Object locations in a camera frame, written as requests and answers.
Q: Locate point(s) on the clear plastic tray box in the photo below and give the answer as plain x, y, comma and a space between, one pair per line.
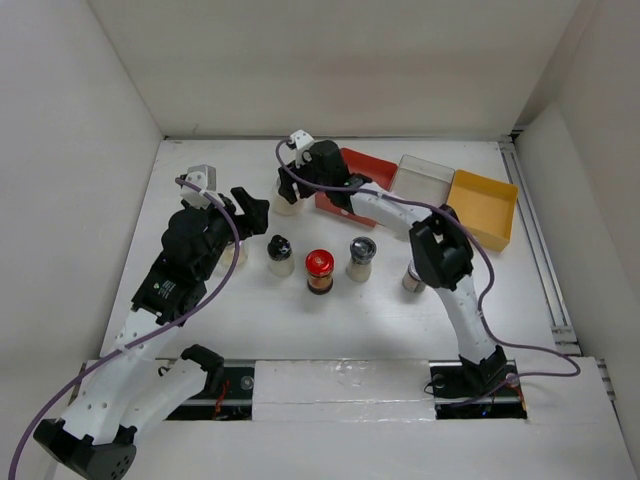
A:
421, 180

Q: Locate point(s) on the yellow tray box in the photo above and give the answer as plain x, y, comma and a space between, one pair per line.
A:
485, 207

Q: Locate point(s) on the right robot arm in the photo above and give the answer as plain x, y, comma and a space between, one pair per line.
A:
440, 246

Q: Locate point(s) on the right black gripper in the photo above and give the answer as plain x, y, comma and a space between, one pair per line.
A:
287, 189

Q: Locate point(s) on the black silver lid shaker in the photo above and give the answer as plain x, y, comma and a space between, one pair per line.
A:
362, 251

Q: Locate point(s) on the red tray box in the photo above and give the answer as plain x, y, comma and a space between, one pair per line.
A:
380, 171

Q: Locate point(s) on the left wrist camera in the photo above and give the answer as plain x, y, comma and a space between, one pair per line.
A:
203, 177

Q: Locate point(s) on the glass jar of rice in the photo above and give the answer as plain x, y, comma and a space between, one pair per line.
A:
280, 206

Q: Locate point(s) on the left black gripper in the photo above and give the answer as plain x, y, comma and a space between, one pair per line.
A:
252, 221

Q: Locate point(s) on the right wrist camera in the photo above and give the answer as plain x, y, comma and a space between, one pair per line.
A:
300, 142

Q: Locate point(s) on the silver flat lid jar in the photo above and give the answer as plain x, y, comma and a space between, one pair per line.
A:
411, 280

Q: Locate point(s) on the black knob lid shaker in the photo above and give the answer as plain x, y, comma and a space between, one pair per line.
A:
281, 261

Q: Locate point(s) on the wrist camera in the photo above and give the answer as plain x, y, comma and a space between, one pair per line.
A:
300, 142
203, 177

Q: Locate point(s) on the red lid sauce jar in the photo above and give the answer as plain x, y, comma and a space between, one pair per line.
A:
319, 265

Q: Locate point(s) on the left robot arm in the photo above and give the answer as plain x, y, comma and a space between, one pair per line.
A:
96, 435

